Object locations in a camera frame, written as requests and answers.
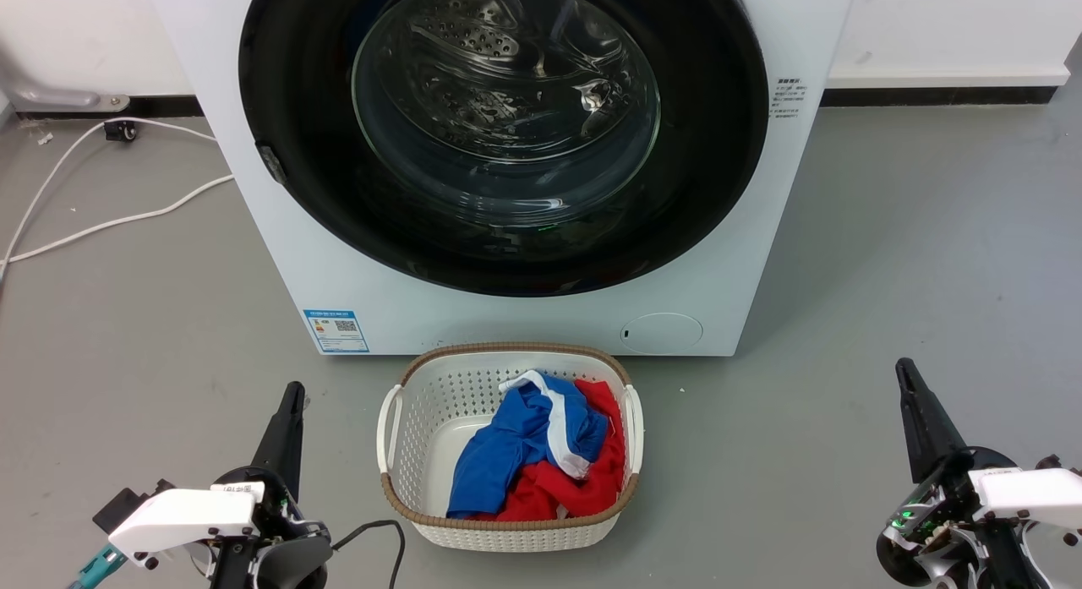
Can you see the black connector block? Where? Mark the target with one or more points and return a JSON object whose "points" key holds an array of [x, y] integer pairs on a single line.
{"points": [[127, 504]]}

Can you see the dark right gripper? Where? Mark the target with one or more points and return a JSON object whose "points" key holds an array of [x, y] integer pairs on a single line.
{"points": [[938, 530]]}

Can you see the blue energy label sticker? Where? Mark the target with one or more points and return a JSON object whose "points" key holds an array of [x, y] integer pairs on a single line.
{"points": [[336, 331]]}

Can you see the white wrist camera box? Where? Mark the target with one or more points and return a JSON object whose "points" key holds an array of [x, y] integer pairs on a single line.
{"points": [[1031, 496], [186, 517]]}

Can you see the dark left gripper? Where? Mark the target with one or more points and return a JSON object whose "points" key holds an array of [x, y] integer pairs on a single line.
{"points": [[287, 555]]}

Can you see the round white filter cover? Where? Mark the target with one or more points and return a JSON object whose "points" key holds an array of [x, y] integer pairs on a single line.
{"points": [[663, 333]]}

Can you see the white plastic laundry basket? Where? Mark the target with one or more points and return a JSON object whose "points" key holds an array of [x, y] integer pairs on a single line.
{"points": [[431, 403]]}

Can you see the red garment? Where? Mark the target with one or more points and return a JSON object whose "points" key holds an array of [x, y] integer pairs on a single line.
{"points": [[583, 479]]}

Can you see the white front-load washing machine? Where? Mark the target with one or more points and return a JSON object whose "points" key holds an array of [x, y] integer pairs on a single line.
{"points": [[507, 323]]}

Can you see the black round glass washer door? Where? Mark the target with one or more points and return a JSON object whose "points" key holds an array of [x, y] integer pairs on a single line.
{"points": [[296, 107]]}

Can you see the metal washer door hinge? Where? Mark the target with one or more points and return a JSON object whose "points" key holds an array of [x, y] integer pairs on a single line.
{"points": [[272, 164]]}

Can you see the small printed text sticker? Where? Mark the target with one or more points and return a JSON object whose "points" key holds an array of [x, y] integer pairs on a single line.
{"points": [[788, 97]]}

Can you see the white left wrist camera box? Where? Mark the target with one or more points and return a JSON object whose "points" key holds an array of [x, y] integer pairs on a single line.
{"points": [[186, 517]]}

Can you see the black right wrist knob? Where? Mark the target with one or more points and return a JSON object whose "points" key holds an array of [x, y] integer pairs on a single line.
{"points": [[1048, 463]]}

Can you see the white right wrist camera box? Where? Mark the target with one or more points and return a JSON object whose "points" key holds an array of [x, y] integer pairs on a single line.
{"points": [[1031, 496]]}

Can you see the blue garment with white band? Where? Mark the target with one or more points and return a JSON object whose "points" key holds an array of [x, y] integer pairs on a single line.
{"points": [[507, 454]]}

